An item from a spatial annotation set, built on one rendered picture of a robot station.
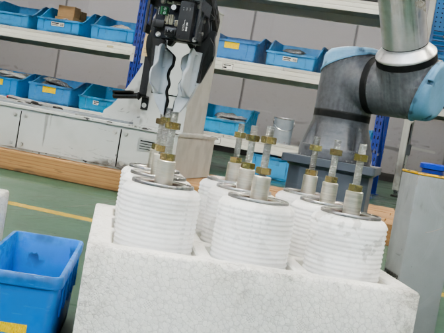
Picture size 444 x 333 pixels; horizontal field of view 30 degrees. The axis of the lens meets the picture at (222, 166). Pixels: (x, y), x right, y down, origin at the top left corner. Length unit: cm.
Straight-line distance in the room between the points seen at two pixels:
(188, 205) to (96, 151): 243
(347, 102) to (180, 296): 82
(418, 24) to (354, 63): 17
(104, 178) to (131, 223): 233
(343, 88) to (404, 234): 50
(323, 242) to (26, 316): 37
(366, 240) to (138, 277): 27
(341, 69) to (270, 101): 801
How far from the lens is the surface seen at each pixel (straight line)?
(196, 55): 111
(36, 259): 131
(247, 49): 597
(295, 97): 962
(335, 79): 167
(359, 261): 100
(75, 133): 343
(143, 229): 96
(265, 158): 101
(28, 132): 352
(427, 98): 159
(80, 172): 333
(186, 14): 106
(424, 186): 124
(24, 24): 662
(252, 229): 97
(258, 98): 971
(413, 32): 158
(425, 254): 125
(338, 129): 166
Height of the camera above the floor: 34
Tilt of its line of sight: 3 degrees down
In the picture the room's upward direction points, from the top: 10 degrees clockwise
